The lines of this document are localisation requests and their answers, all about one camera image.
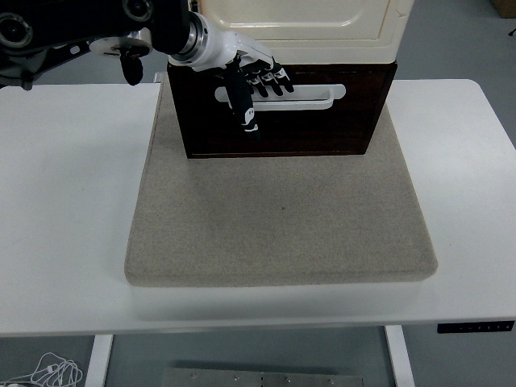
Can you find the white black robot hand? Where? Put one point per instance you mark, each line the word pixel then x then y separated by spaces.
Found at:
pixel 219 46

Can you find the dark wooden drawer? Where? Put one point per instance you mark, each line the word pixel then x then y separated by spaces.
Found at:
pixel 363 88

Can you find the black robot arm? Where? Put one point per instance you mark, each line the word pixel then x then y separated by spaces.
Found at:
pixel 80 20

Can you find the cream cabinet with door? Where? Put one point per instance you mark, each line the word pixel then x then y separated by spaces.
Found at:
pixel 330 50

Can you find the dark wooden drawer housing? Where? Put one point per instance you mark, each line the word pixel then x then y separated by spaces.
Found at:
pixel 314 137

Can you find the beige fabric mat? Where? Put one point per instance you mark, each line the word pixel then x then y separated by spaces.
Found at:
pixel 278 221

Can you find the cardboard box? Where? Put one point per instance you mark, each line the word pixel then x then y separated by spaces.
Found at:
pixel 506 7

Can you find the white table leg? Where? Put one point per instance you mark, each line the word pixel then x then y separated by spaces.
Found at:
pixel 98 359
pixel 399 359

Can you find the black table control panel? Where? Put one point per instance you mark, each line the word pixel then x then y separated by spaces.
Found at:
pixel 475 327

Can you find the small white bracket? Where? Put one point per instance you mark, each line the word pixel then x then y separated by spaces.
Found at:
pixel 157 77

